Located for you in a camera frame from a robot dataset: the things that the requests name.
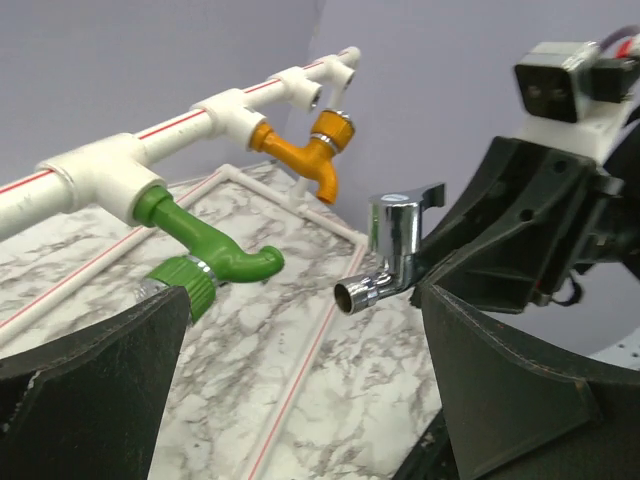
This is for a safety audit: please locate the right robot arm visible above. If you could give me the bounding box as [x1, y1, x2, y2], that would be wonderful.
[420, 118, 639, 314]

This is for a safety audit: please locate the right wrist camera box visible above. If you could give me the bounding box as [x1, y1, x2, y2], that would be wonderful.
[513, 40, 640, 161]

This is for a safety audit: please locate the chrome metal faucet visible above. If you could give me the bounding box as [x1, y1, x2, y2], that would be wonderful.
[334, 182, 445, 315]

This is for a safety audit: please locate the orange plastic faucet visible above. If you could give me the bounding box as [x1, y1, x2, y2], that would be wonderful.
[248, 109, 356, 204]

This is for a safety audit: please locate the white PVC pipe frame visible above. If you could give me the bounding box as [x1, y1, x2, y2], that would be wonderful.
[0, 45, 371, 480]

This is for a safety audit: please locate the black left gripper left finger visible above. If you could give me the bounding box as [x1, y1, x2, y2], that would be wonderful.
[1, 287, 191, 479]

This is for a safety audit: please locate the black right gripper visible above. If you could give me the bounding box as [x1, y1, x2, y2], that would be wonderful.
[417, 136, 625, 314]

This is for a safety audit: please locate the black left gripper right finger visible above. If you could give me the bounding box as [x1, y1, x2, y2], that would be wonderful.
[410, 284, 639, 479]

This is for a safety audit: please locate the green plastic faucet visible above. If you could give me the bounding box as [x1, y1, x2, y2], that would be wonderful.
[133, 186, 285, 322]

